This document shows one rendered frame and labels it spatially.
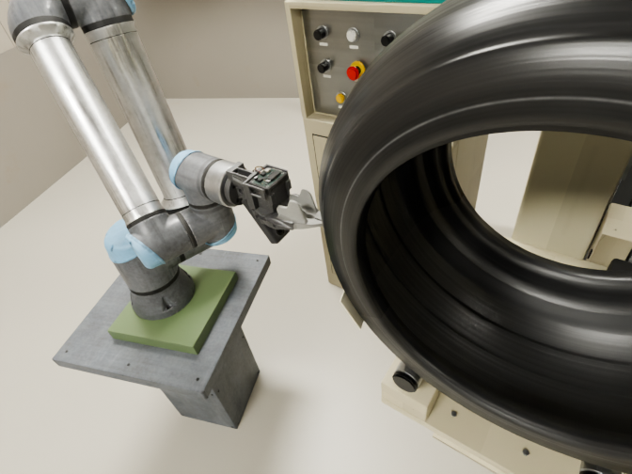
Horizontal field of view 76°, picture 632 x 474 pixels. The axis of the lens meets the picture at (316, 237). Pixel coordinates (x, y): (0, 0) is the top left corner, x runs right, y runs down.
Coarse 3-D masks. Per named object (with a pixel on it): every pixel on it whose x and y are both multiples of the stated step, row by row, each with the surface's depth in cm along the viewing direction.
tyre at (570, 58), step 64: (448, 0) 35; (512, 0) 29; (576, 0) 26; (384, 64) 37; (448, 64) 31; (512, 64) 28; (576, 64) 26; (384, 128) 37; (448, 128) 33; (512, 128) 30; (576, 128) 27; (320, 192) 53; (384, 192) 69; (448, 192) 73; (384, 256) 69; (448, 256) 77; (512, 256) 73; (384, 320) 57; (448, 320) 71; (512, 320) 72; (576, 320) 70; (448, 384) 57; (512, 384) 64; (576, 384) 62; (576, 448) 49
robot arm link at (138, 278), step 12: (120, 228) 109; (108, 240) 106; (120, 240) 105; (108, 252) 106; (120, 252) 104; (132, 252) 104; (120, 264) 106; (132, 264) 106; (168, 264) 112; (132, 276) 109; (144, 276) 110; (156, 276) 111; (168, 276) 115; (132, 288) 113; (144, 288) 112; (156, 288) 113
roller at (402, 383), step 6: (402, 366) 68; (396, 372) 68; (402, 372) 67; (408, 372) 67; (414, 372) 67; (396, 378) 68; (402, 378) 66; (408, 378) 66; (414, 378) 66; (420, 378) 67; (396, 384) 69; (402, 384) 68; (408, 384) 66; (414, 384) 66; (408, 390) 68; (414, 390) 67
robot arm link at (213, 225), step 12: (216, 204) 89; (192, 216) 89; (204, 216) 90; (216, 216) 90; (228, 216) 93; (192, 228) 89; (204, 228) 90; (216, 228) 92; (228, 228) 94; (204, 240) 92; (216, 240) 94; (228, 240) 95
